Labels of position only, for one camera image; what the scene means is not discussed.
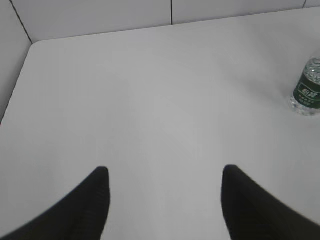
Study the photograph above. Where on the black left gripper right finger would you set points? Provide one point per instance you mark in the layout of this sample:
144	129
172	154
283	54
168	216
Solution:
252	213

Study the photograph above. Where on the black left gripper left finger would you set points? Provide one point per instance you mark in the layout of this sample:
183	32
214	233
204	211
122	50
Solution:
80	215

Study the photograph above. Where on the clear Cestbon water bottle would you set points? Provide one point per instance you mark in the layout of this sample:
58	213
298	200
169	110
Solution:
305	99

